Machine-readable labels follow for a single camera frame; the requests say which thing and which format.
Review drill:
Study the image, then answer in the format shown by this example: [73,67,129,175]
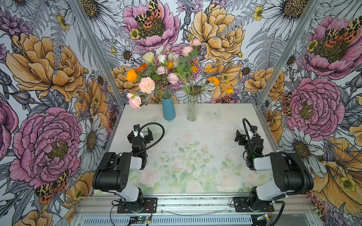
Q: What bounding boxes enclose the aluminium left corner post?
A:
[69,1,125,110]

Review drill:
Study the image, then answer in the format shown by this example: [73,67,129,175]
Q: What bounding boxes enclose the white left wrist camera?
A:
[133,124,144,138]

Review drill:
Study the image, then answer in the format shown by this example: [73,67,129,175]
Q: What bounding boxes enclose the orange poppy flower stem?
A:
[167,61,184,91]

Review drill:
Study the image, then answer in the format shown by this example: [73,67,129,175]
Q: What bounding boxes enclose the orange rose stem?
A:
[126,69,158,94]

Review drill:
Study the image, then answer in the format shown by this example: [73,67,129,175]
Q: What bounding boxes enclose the white rosebud stem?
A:
[157,54,169,92]

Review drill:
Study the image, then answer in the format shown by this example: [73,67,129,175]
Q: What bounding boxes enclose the aluminium corner post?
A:
[69,1,125,110]
[255,1,321,107]

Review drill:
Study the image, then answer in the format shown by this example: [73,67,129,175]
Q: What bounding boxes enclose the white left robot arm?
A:
[92,122,165,214]

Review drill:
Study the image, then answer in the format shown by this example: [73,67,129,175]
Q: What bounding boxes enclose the tall teal cylinder vase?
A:
[162,93,176,121]

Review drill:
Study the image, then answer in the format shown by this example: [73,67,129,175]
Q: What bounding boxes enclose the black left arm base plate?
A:
[117,198,158,214]

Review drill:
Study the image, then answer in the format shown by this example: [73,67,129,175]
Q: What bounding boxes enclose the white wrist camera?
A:
[133,124,144,138]
[246,126,257,140]

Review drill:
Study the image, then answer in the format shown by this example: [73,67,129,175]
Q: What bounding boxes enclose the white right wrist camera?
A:
[246,126,257,140]

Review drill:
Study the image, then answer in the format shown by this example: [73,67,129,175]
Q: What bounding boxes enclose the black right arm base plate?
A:
[232,197,274,213]

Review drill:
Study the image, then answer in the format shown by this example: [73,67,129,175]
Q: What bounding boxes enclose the large pink peach rose stem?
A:
[126,77,163,109]

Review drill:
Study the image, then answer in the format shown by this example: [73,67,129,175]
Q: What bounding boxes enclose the aluminium right corner post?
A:
[255,1,321,107]

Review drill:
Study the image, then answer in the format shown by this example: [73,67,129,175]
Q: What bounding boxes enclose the clear ribbed glass vase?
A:
[187,96,198,121]

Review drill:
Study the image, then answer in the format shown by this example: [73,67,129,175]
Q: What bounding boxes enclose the two pink carnations stem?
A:
[156,66,179,93]

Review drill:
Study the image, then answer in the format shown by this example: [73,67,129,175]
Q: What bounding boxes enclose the green circuit board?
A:
[127,216,152,226]

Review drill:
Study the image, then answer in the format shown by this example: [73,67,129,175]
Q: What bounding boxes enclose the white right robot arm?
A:
[234,118,314,212]

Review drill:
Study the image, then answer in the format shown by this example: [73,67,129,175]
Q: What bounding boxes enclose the orange leafy flower stem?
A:
[135,63,164,95]

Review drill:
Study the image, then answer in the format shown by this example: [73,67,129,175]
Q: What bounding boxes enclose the aluminium front frame rail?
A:
[72,193,323,226]

